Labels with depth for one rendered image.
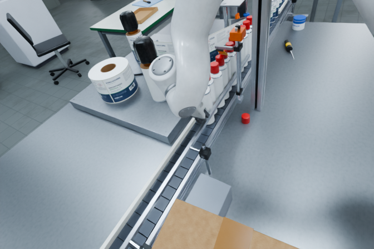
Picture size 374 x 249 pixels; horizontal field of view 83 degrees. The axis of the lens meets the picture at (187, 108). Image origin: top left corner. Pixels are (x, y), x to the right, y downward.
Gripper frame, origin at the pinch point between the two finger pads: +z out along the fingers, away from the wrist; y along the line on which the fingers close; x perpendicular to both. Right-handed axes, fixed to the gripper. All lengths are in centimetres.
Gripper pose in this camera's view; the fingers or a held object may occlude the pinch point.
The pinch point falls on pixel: (199, 117)
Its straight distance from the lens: 79.3
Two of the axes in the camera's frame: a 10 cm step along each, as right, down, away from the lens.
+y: -8.5, -2.3, 4.8
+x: -4.0, 8.6, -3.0
